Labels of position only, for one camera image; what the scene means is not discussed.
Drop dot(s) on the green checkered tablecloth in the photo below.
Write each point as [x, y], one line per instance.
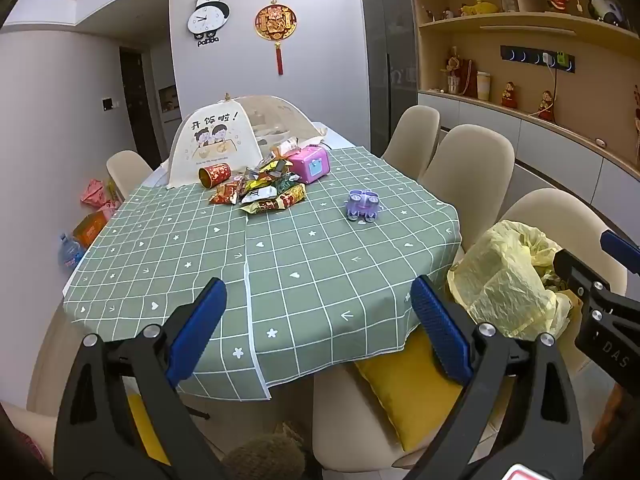
[300, 240]

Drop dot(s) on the brown fuzzy cloth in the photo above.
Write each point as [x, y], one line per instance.
[265, 455]

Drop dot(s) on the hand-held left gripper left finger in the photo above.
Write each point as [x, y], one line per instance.
[197, 327]

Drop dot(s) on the dark red box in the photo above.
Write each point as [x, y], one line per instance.
[469, 77]

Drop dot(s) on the yellow seat cushion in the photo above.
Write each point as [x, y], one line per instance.
[145, 425]
[400, 390]

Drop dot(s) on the red knot wall ornament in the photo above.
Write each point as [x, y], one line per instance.
[274, 22]

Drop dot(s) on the orange box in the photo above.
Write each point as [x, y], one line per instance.
[90, 227]

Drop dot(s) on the purple toy figure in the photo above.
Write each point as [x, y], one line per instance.
[362, 205]

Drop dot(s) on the clear water bottle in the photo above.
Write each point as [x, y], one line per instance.
[70, 251]

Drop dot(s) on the black wall switch panel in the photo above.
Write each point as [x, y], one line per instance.
[107, 104]

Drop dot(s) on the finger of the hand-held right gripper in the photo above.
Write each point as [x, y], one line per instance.
[575, 272]
[620, 250]

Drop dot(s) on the panda wall clock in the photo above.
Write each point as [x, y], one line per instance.
[205, 19]

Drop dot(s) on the yellow toy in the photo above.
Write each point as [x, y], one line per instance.
[480, 8]

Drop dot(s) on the dark door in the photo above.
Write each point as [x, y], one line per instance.
[135, 105]

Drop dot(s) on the black power strip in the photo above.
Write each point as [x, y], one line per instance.
[525, 55]

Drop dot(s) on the red gold tin can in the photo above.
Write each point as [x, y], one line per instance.
[216, 175]

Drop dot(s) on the wooden wall shelf unit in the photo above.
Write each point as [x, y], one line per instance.
[500, 35]

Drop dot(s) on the cream cup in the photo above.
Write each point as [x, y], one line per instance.
[483, 86]

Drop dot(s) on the pink bag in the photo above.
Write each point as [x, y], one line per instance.
[97, 194]

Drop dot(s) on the small red seated figurine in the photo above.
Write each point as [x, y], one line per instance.
[509, 96]
[546, 106]

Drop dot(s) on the brown plush toy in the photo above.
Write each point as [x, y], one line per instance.
[636, 110]

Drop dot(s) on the pink toy case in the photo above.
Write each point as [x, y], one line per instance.
[310, 165]

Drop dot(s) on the grey sideboard cabinet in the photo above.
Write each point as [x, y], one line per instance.
[500, 125]

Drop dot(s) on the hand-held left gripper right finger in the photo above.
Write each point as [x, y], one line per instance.
[440, 330]

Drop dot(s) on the dark tall cabinet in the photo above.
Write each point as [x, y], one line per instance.
[387, 20]

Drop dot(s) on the green charger plug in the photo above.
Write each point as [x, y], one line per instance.
[564, 58]

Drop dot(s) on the yellow plastic bag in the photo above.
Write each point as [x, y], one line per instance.
[500, 280]

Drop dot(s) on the cream mesh food cover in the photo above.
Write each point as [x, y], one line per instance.
[215, 135]

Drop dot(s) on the panda plush toy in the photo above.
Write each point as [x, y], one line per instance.
[607, 9]

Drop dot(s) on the pile of snack wrappers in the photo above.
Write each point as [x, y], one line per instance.
[272, 202]

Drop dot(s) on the doll figurine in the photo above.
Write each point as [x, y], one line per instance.
[452, 72]

